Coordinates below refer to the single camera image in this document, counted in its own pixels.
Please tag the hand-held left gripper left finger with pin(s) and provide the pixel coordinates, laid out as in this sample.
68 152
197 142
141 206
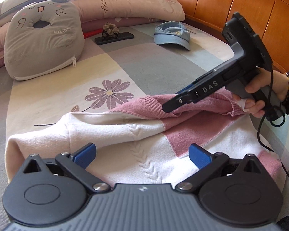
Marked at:
85 154

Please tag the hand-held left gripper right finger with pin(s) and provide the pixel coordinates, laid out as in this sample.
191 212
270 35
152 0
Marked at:
200 157

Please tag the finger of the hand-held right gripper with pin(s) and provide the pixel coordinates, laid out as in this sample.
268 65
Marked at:
175 103
185 90

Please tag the pink and white knit sweater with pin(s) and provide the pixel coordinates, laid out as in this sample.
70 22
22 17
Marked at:
125 139

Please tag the person's right hand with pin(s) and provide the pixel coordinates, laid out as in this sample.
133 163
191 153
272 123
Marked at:
277 81

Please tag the blue cap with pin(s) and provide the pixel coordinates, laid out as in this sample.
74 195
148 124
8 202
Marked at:
171 36

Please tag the wooden headboard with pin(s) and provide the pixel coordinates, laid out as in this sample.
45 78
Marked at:
231 2

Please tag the fabric flower clip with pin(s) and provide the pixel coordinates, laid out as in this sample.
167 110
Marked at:
110 28

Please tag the folded pink quilt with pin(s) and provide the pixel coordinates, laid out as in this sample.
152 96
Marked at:
134 4

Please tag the red stick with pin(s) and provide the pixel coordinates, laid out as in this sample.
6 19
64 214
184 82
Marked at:
91 34

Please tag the grey cat face cushion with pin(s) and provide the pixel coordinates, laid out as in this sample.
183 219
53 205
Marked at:
43 41

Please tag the grey patterned pillow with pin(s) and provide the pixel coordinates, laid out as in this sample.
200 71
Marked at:
19 0

